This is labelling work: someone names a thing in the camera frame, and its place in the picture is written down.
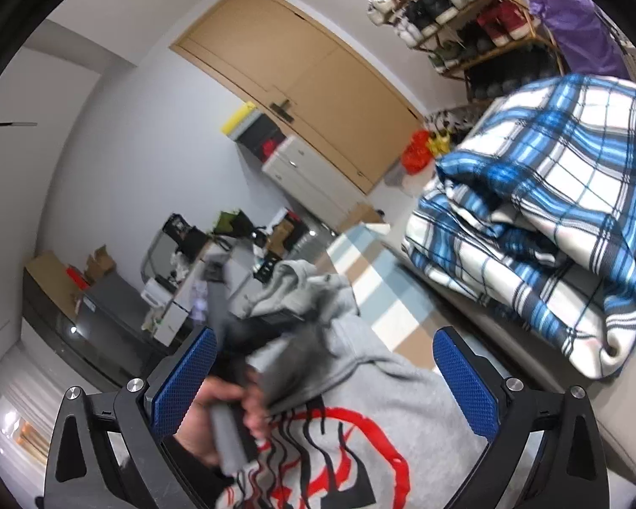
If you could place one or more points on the person's left hand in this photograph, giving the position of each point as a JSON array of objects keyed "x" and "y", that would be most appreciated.
[{"x": 220, "y": 395}]

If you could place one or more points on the wooden shoe rack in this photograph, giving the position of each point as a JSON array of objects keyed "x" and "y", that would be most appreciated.
[{"x": 558, "y": 58}]

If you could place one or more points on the red plastic bag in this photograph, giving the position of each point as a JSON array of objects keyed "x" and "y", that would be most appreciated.
[{"x": 416, "y": 154}]

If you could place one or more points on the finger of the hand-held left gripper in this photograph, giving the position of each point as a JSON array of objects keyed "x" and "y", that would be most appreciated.
[{"x": 278, "y": 319}]

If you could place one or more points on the checkered bed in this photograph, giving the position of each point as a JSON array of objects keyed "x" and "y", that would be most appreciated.
[{"x": 387, "y": 302}]

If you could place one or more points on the yellow plastic bag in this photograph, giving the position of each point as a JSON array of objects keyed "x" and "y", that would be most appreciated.
[{"x": 440, "y": 141}]

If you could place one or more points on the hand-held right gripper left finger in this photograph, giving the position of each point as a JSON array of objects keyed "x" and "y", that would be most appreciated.
[{"x": 185, "y": 382}]

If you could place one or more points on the yellow shoe box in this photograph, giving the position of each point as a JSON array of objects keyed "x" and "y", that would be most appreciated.
[{"x": 238, "y": 116}]

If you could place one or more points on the black red logo shoe box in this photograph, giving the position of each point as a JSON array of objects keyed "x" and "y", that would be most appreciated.
[{"x": 269, "y": 148}]

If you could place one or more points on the plain black shoe box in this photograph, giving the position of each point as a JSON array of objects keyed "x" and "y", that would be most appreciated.
[{"x": 254, "y": 130}]

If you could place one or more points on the wooden door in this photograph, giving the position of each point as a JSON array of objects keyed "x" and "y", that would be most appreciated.
[{"x": 307, "y": 74}]

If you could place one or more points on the purple bag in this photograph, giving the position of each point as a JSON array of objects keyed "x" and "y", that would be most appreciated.
[{"x": 577, "y": 32}]

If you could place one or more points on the grey refrigerator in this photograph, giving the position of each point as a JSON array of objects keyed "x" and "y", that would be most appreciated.
[{"x": 116, "y": 318}]

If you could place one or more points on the grey ottoman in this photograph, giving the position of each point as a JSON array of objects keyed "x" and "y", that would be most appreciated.
[{"x": 514, "y": 344}]

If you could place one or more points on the black printed bag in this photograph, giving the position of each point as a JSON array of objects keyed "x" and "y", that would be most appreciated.
[{"x": 177, "y": 229}]

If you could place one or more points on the black ceiling track lamp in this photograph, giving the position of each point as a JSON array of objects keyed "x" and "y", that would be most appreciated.
[{"x": 10, "y": 124}]

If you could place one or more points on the white drawer cabinet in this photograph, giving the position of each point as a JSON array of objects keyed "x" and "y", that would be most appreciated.
[{"x": 169, "y": 326}]

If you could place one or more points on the open cardboard box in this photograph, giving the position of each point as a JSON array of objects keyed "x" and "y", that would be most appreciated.
[{"x": 99, "y": 265}]

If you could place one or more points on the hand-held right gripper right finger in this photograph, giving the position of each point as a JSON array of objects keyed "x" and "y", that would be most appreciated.
[{"x": 466, "y": 382}]

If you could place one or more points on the white suitcase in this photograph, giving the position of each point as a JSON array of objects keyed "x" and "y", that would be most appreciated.
[{"x": 302, "y": 175}]

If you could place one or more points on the grey metal frame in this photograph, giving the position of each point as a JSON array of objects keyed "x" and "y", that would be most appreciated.
[{"x": 149, "y": 262}]

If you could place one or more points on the dark wrapped bouquet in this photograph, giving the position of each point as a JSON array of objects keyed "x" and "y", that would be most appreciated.
[{"x": 229, "y": 220}]

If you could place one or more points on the grey hoodie with red print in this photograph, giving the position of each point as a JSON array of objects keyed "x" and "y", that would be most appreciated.
[{"x": 403, "y": 408}]

